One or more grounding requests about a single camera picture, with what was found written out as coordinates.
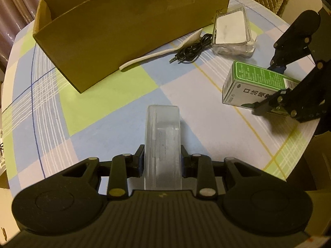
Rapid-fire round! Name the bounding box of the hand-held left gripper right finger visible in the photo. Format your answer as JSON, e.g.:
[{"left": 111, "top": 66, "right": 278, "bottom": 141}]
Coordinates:
[{"left": 181, "top": 145, "right": 261, "bottom": 200}]

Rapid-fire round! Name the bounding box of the green spray box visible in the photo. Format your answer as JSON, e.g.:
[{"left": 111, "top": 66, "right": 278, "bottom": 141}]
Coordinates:
[{"left": 222, "top": 60, "right": 302, "bottom": 117}]

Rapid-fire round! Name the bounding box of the large cardboard box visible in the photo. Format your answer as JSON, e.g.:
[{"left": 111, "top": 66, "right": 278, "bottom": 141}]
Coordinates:
[{"left": 33, "top": 0, "right": 233, "bottom": 94}]

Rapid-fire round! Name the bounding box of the beige curtain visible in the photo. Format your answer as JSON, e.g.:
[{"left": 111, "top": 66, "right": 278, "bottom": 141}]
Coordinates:
[{"left": 0, "top": 0, "right": 53, "bottom": 69}]

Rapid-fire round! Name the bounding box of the white power adapter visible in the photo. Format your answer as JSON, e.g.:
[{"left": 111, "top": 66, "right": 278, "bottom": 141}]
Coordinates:
[{"left": 213, "top": 30, "right": 258, "bottom": 59}]

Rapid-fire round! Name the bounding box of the white spoon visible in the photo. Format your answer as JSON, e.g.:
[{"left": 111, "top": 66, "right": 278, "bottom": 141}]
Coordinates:
[{"left": 119, "top": 28, "right": 203, "bottom": 71}]

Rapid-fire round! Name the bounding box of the clear plastic box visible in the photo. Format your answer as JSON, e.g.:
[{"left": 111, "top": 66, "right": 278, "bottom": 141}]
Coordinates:
[{"left": 143, "top": 105, "right": 183, "bottom": 191}]

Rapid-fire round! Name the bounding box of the clear plastic package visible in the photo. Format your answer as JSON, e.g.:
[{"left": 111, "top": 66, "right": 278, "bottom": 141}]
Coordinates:
[{"left": 212, "top": 7, "right": 253, "bottom": 55}]

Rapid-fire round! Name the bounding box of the black audio cable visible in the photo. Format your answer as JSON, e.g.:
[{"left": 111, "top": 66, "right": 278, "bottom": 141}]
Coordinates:
[{"left": 169, "top": 33, "right": 213, "bottom": 64}]

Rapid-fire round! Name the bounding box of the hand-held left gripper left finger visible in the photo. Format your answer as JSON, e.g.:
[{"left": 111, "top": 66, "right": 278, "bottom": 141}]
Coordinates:
[{"left": 61, "top": 145, "right": 145, "bottom": 200}]

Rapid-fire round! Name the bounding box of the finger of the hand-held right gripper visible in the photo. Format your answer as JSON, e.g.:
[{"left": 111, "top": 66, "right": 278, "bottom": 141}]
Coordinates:
[
  {"left": 267, "top": 10, "right": 321, "bottom": 74},
  {"left": 252, "top": 59, "right": 331, "bottom": 123}
]

